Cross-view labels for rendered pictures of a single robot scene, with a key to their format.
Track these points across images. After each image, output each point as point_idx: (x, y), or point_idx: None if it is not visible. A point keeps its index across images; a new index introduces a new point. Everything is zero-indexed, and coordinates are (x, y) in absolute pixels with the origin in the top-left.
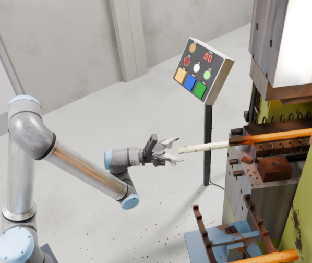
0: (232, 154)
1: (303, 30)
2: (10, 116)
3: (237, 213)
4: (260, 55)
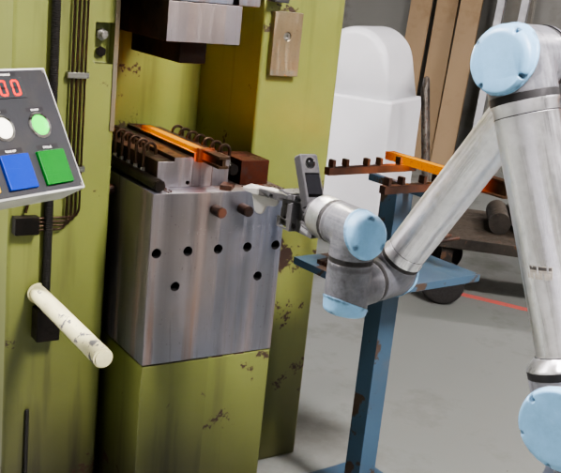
0: (185, 223)
1: None
2: (558, 37)
3: (234, 324)
4: None
